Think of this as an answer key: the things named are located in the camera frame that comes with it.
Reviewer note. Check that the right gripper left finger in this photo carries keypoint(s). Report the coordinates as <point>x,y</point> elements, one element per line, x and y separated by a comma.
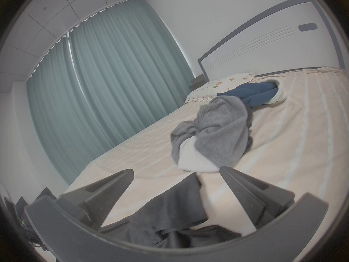
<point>103,195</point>

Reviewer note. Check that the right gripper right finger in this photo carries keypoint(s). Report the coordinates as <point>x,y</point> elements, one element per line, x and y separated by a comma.
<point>253,200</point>

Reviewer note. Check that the black T-shirt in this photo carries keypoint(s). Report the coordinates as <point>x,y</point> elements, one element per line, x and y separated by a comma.
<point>169,211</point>

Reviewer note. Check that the bed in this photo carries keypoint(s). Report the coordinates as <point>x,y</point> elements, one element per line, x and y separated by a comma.
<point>286,146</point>

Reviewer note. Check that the pile of clothes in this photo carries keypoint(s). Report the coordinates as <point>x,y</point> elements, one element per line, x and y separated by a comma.
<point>218,130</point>

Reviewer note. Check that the blue-green curtain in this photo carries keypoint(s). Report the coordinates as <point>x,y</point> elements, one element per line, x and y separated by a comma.
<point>128,72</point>
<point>60,113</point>

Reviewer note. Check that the white printed pillow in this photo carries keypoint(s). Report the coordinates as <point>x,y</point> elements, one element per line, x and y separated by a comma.
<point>212,87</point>

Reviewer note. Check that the grey bedside table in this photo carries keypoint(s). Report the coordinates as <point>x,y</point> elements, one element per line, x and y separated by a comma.
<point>199,82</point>

